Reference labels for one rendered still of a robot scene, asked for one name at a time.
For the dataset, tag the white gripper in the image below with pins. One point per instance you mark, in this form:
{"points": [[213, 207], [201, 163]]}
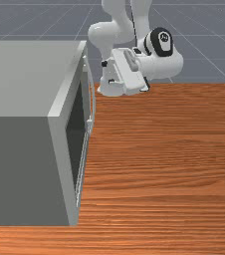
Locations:
{"points": [[128, 77]]}

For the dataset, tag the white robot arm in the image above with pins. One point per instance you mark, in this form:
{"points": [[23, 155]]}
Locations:
{"points": [[166, 64]]}

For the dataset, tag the grey microwave oven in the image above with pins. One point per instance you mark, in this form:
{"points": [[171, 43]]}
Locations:
{"points": [[21, 99]]}

